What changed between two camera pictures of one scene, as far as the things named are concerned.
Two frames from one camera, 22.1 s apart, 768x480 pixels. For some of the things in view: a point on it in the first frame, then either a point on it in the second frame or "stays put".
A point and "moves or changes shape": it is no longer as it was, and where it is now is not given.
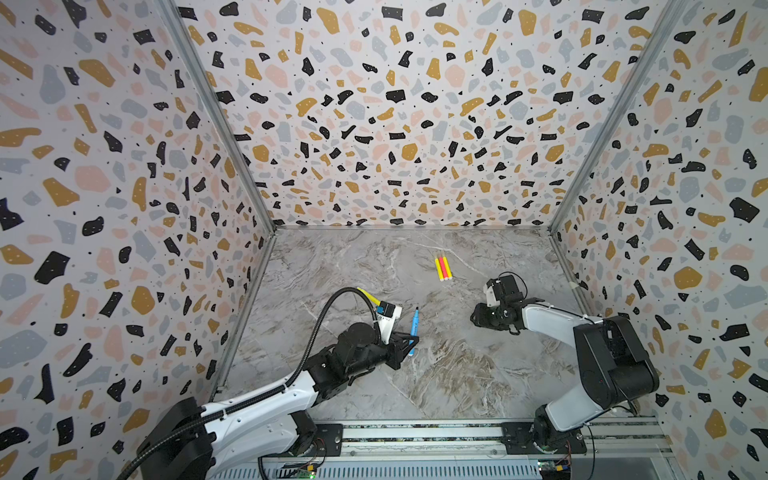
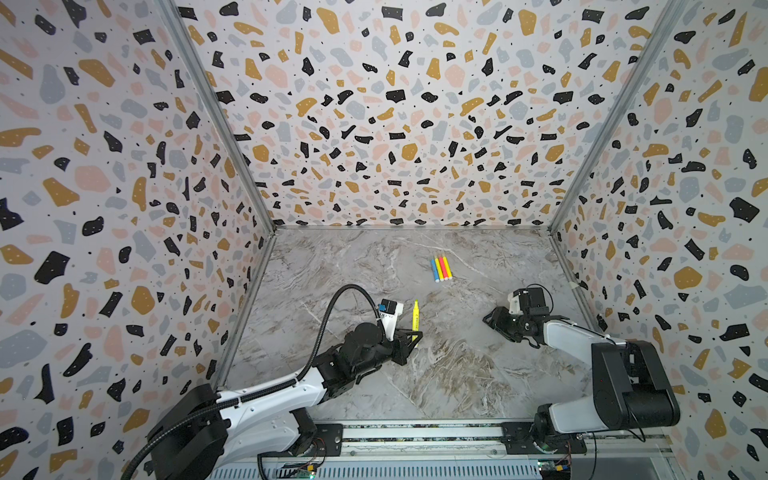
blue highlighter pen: [414, 329] -> [434, 269]
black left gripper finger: [402, 343] stays put
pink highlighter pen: [445, 275] stays put
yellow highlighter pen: [371, 297] moves or changes shape
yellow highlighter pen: [447, 267] stays put
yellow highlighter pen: [441, 277] stays put
